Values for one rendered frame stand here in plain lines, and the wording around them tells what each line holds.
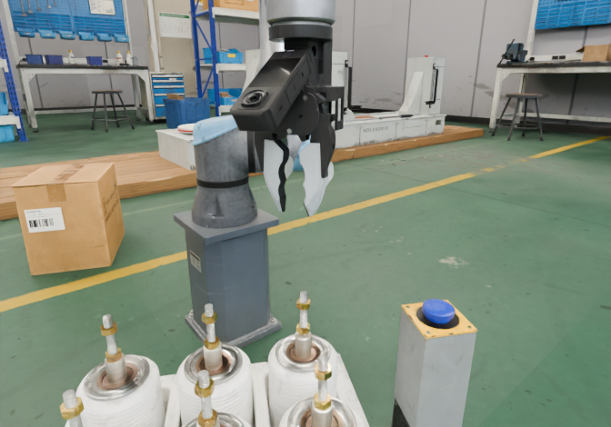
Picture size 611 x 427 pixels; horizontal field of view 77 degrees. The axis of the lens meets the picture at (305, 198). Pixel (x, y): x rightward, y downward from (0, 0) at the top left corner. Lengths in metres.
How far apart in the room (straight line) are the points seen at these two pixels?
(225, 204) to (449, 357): 0.53
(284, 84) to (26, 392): 0.85
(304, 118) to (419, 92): 3.60
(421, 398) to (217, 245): 0.50
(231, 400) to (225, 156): 0.48
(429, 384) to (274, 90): 0.41
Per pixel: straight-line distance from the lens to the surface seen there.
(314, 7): 0.43
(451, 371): 0.56
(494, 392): 0.95
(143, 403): 0.56
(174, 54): 6.73
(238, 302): 0.93
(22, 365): 1.12
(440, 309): 0.54
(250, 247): 0.88
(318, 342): 0.58
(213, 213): 0.86
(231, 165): 0.83
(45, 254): 1.50
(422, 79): 4.02
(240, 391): 0.55
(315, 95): 0.42
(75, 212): 1.42
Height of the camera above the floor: 0.61
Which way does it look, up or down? 17 degrees down
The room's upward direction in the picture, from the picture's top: straight up
